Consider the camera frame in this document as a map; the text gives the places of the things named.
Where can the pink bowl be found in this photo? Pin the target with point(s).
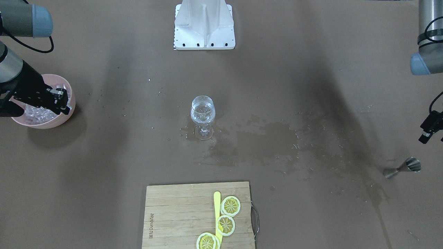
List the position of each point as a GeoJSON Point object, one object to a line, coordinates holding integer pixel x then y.
{"type": "Point", "coordinates": [52, 121]}

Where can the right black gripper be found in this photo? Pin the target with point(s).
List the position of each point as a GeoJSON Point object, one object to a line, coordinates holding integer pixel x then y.
{"type": "Point", "coordinates": [28, 80]}

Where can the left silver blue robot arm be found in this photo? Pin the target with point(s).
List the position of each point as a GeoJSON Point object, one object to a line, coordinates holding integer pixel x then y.
{"type": "Point", "coordinates": [429, 58]}

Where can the lemon slice near handle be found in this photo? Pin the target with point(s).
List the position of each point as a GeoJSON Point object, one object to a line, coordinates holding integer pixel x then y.
{"type": "Point", "coordinates": [230, 206]}

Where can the steel cocktail jigger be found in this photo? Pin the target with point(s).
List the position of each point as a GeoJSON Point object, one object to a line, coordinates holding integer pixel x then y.
{"type": "Point", "coordinates": [411, 164]}

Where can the far lemon slice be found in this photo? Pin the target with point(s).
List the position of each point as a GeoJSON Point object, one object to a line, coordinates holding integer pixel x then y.
{"type": "Point", "coordinates": [207, 241]}

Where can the bamboo cutting board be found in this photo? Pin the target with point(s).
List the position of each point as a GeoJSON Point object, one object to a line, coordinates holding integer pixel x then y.
{"type": "Point", "coordinates": [175, 215]}

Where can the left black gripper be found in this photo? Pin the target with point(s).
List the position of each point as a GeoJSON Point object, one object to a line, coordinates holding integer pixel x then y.
{"type": "Point", "coordinates": [430, 125]}

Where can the yellow plastic knife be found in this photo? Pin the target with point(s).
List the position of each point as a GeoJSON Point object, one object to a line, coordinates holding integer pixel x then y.
{"type": "Point", "coordinates": [217, 202]}

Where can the middle lemon slice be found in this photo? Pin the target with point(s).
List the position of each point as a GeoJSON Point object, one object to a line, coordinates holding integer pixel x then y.
{"type": "Point", "coordinates": [225, 225]}

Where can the pile of clear ice cubes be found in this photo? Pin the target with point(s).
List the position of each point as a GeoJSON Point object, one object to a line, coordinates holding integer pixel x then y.
{"type": "Point", "coordinates": [38, 113]}

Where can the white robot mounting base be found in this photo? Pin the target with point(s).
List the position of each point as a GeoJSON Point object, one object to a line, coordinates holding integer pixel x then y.
{"type": "Point", "coordinates": [204, 24]}

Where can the clear wine glass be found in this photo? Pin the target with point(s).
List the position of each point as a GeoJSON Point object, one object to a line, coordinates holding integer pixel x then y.
{"type": "Point", "coordinates": [203, 114]}

